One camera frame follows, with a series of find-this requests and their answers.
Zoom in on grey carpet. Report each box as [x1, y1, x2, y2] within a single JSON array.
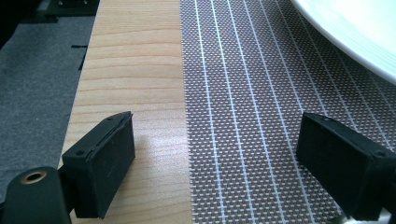
[[0, 15, 96, 203]]

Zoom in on white plate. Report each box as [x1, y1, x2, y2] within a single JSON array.
[[290, 0, 396, 86]]

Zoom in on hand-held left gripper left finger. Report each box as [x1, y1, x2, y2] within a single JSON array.
[[61, 110, 136, 219]]

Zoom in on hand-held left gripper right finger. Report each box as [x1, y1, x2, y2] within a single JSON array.
[[295, 111, 396, 222]]

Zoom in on dark stand base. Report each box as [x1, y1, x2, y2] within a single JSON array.
[[34, 0, 101, 18]]

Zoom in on brown woven placemat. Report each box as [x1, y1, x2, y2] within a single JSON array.
[[179, 0, 396, 224]]

